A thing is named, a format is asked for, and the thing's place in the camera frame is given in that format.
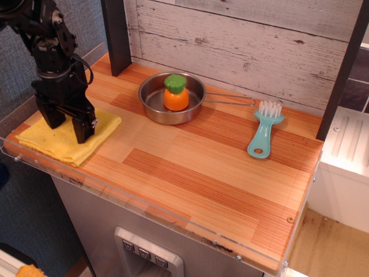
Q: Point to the grey toy fridge dispenser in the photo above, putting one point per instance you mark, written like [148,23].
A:
[140,257]

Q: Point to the orange object bottom left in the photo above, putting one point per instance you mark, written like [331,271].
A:
[29,271]

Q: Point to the white toy sink counter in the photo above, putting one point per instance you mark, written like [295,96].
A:
[340,187]

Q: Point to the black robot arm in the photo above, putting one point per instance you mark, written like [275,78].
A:
[43,31]

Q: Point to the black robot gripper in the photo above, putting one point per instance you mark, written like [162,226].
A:
[62,95]

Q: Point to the orange toy carrot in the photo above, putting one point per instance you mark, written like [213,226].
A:
[176,96]

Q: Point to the dark left post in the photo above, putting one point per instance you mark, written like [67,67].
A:
[117,35]

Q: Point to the small steel pan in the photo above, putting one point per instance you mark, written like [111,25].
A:
[151,95]

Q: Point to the dark post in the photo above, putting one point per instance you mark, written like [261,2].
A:
[345,70]
[117,35]

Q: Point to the yellow towel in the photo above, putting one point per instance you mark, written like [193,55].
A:
[61,143]

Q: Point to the dark right post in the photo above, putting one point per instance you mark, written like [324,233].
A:
[345,70]

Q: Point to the clear acrylic front guard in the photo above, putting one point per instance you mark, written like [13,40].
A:
[239,205]

